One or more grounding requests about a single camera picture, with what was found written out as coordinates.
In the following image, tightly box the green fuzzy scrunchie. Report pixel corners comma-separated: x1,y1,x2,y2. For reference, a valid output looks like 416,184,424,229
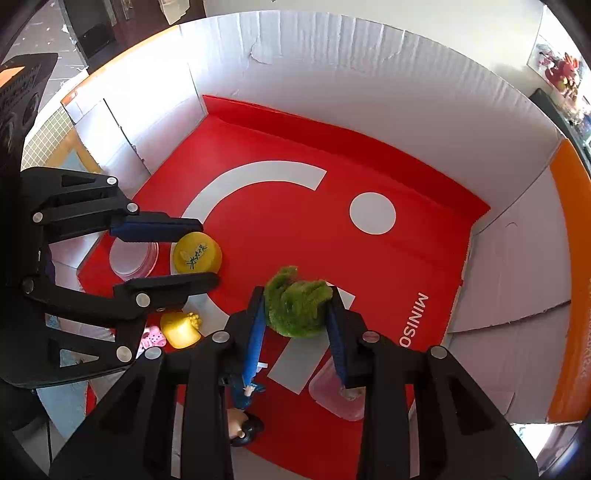
263,266,332,338

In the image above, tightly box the dark wooden door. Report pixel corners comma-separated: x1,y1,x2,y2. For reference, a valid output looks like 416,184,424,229
59,0,205,73

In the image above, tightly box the black-haired doll figurine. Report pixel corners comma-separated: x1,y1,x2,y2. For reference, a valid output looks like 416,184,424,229
228,408,264,447

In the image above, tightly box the blue doll figurine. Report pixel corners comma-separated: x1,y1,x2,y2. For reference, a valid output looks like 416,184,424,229
222,360,267,410

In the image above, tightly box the yellow round container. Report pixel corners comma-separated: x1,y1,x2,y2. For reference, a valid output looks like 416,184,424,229
172,232,222,274

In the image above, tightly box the pink clear plastic box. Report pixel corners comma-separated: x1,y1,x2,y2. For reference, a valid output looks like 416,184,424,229
308,358,366,422

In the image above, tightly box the white orange cardboard box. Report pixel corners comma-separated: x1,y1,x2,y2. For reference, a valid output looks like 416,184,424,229
62,11,590,423

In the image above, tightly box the red toy picture frame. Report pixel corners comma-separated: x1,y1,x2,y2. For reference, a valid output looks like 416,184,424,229
528,43,582,97

